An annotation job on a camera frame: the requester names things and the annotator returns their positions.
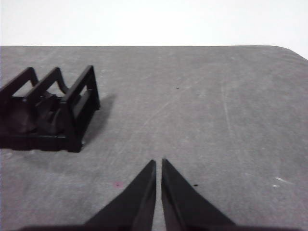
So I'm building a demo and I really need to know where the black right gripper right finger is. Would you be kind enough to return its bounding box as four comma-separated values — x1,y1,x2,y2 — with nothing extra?
161,158,237,227

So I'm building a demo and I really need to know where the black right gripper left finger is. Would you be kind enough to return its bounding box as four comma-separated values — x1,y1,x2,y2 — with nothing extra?
84,159,157,227

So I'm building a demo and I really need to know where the black plastic plate rack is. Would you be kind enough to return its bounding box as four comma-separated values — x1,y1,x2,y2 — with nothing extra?
0,64,101,153

